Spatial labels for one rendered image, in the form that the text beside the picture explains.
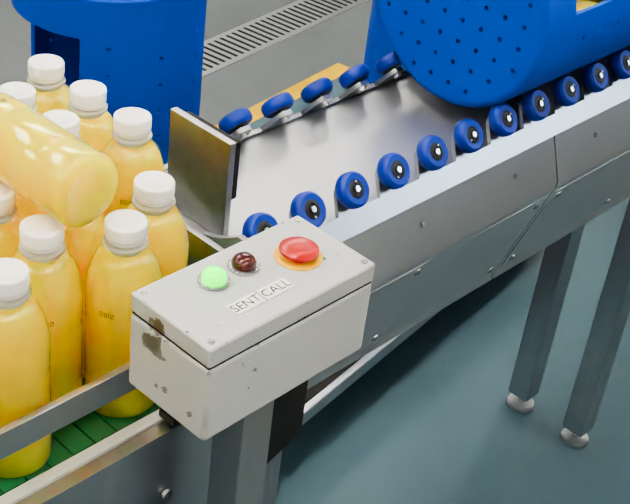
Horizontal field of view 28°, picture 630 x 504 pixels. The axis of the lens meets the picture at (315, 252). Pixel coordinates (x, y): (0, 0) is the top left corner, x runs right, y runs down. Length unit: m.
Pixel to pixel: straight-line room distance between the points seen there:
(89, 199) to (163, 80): 0.74
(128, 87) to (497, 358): 1.31
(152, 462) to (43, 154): 0.33
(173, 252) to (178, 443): 0.19
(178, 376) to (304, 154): 0.62
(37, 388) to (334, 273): 0.28
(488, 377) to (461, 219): 1.16
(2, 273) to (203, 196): 0.42
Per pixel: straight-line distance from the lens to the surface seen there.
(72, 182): 1.09
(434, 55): 1.73
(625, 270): 2.41
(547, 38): 1.62
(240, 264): 1.08
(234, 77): 3.85
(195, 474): 1.30
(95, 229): 1.18
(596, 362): 2.54
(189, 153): 1.43
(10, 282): 1.06
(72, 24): 1.79
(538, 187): 1.80
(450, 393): 2.73
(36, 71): 1.39
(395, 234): 1.56
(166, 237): 1.19
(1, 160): 1.14
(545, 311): 2.56
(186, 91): 1.89
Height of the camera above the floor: 1.73
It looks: 34 degrees down
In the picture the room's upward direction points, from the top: 8 degrees clockwise
